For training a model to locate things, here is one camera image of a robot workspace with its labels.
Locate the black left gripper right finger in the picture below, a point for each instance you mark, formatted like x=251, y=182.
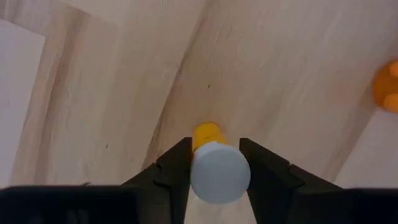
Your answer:
x=270, y=180

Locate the small orange pill bottle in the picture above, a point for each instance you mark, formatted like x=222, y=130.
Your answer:
x=217, y=174

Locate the large orange pill bottle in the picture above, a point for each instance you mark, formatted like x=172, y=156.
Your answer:
x=387, y=87

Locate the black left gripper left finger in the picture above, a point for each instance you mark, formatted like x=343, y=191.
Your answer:
x=174, y=174

